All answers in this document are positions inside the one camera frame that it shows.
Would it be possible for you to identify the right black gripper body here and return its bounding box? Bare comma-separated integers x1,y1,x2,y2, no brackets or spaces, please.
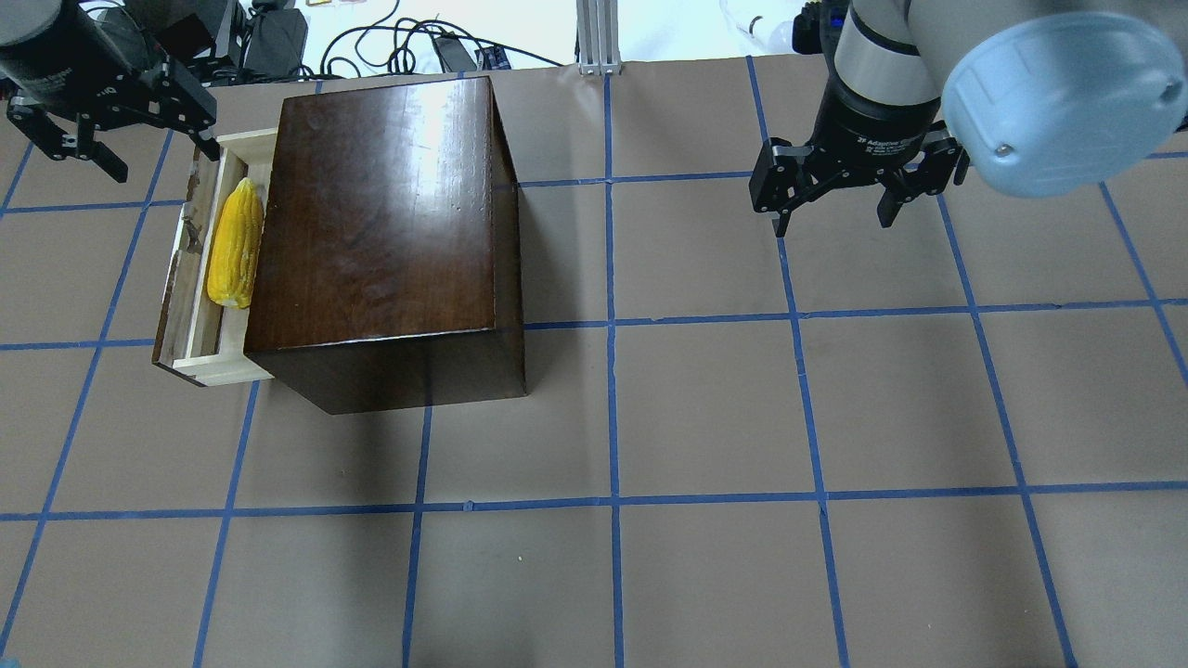
813,78,939,170

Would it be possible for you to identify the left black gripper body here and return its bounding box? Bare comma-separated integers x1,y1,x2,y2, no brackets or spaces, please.
1,11,145,116

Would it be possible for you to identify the yellow corn cob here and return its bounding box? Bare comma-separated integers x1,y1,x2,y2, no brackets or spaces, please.
204,177,265,310

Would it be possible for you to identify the wooden drawer with white handle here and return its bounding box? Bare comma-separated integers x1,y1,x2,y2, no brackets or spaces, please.
152,128,278,386

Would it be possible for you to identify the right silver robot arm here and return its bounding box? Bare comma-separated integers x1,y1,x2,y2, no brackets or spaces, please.
748,1,1184,237

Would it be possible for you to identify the dark wooden drawer cabinet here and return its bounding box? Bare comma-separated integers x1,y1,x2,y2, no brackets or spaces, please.
244,77,527,415

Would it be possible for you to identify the black power adapter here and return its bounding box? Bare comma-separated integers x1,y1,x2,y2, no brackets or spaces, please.
432,32,479,73

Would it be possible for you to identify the aluminium frame post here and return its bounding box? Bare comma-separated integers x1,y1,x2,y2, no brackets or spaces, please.
575,0,623,77

